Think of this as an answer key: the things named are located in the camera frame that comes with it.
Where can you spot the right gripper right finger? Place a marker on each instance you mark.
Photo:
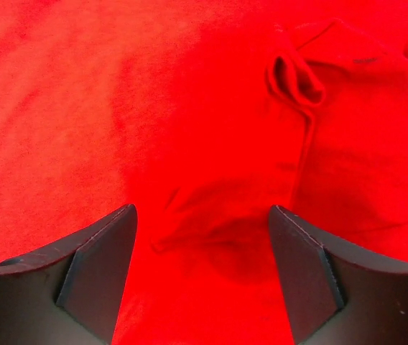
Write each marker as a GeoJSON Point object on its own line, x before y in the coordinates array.
{"type": "Point", "coordinates": [336, 292]}

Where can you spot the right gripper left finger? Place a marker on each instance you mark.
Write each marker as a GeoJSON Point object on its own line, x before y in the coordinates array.
{"type": "Point", "coordinates": [69, 291]}

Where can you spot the red t-shirt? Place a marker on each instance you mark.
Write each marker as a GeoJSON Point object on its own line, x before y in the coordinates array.
{"type": "Point", "coordinates": [204, 114]}

